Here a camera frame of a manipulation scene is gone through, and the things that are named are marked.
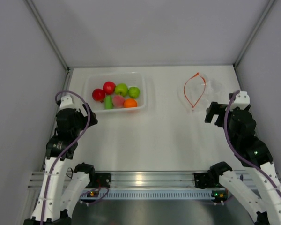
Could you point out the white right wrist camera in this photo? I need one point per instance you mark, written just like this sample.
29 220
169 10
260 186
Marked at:
240 101

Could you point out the aluminium mounting rail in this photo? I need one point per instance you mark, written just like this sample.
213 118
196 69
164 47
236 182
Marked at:
145 180

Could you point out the pink fake peach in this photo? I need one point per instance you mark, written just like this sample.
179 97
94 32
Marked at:
118 101

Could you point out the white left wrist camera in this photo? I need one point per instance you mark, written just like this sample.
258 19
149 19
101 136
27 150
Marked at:
66 102

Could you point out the clear zip top bag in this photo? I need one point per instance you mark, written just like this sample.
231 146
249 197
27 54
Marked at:
196 92

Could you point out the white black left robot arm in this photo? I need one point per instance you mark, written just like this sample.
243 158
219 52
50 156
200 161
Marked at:
55 203

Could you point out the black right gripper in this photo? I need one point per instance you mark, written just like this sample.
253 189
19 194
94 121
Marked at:
215 108

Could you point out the green fake apple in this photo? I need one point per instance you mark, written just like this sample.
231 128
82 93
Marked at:
121 89

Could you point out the orange fake orange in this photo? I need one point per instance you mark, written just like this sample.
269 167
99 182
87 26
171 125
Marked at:
130 103

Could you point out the green fake cucumber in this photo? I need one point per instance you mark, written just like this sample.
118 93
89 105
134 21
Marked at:
108 103

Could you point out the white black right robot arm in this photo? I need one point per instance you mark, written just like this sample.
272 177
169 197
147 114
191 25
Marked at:
264 208

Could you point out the red fake apple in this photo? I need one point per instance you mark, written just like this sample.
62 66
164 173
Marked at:
109 87

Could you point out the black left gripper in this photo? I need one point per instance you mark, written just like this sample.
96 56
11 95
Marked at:
79 114

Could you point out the grey slotted cable duct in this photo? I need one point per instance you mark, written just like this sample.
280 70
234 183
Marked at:
188 194

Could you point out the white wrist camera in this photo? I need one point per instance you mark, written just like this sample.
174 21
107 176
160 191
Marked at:
66 102
240 101

